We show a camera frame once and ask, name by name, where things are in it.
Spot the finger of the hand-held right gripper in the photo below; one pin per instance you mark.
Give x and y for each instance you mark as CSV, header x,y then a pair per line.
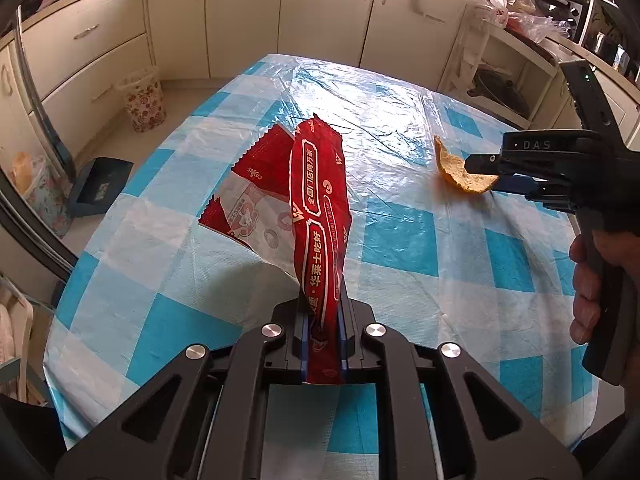
x,y
520,185
482,164

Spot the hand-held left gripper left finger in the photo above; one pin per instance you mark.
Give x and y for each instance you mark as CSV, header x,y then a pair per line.
x,y
303,342

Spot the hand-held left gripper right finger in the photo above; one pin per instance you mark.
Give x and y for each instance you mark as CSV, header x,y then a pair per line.
x,y
341,342

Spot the orange peel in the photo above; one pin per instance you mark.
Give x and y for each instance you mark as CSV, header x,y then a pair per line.
x,y
455,172

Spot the red white snack wrapper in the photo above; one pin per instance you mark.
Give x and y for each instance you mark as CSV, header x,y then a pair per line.
x,y
250,210

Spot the person's right hand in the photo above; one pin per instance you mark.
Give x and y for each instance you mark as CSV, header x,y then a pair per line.
x,y
584,285

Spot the white drawer cabinet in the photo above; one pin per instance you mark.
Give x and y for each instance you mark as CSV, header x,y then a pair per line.
x,y
625,105

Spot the black frying pan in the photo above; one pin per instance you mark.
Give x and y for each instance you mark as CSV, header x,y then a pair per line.
x,y
500,92

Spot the blue checked plastic tablecloth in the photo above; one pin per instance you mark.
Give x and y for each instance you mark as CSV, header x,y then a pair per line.
x,y
400,260

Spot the white shelf rack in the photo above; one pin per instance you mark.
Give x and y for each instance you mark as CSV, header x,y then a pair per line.
x,y
525,56

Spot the dark tray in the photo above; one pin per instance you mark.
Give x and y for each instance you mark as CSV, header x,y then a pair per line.
x,y
525,37

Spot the clear plastic bag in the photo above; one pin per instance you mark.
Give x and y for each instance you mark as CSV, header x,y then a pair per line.
x,y
537,22

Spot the white plastic bag red print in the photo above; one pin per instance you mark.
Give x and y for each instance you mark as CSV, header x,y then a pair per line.
x,y
495,7

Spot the black gas stove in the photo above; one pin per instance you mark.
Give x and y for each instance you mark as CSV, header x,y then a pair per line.
x,y
555,2

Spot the white base cabinet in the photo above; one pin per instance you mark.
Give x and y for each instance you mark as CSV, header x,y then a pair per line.
x,y
90,60
300,10

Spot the blue dustpan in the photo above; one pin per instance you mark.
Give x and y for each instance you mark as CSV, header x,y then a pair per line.
x,y
100,185

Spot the floral waste basket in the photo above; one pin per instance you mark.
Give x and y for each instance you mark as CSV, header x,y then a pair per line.
x,y
145,105

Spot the floral fabric bag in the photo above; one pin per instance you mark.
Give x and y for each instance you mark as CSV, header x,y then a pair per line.
x,y
35,190

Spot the chrome pipe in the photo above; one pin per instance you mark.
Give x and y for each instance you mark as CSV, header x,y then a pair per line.
x,y
37,85

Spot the black pot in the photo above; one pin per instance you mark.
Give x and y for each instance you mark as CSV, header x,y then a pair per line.
x,y
32,0

